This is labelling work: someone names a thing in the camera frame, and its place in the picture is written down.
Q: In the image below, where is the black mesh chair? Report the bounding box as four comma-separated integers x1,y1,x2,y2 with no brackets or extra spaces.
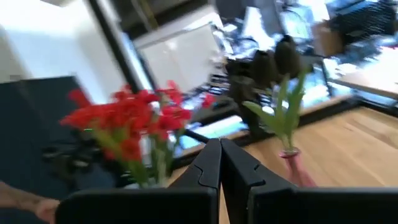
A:
329,1,398,44

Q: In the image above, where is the light wooden table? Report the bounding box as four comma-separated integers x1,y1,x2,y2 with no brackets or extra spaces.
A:
326,46,398,100

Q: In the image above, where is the person's hand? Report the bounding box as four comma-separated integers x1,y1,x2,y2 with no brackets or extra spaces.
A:
34,198,60,224

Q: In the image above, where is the brown cardboard box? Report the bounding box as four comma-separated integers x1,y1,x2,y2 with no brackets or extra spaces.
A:
312,20,345,58

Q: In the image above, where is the person's forearm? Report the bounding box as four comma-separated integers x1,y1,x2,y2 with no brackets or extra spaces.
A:
0,182,41,215

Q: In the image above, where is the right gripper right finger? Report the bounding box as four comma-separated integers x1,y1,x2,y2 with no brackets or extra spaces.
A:
221,139,398,224

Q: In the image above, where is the pink glass vase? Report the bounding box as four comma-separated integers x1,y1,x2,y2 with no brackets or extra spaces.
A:
279,148,317,189

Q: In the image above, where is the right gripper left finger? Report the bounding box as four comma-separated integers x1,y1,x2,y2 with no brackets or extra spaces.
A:
55,139,223,224

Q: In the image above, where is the black pillar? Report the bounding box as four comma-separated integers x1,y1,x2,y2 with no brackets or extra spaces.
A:
88,0,156,94

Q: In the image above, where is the red carnation bunch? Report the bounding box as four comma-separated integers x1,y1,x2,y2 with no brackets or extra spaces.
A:
58,88,156,187
149,80,217,187

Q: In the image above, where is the dark artificial tulip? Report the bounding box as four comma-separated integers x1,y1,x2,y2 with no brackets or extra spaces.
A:
242,49,293,153
273,34,312,153

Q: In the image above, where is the white cabinet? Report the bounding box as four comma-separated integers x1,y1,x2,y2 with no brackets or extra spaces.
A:
133,6,225,94

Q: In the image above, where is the dark blue panel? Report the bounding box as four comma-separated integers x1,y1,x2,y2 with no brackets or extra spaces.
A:
0,76,127,224

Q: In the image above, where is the clear glass vase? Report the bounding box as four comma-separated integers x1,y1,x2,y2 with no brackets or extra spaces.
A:
124,146,170,189

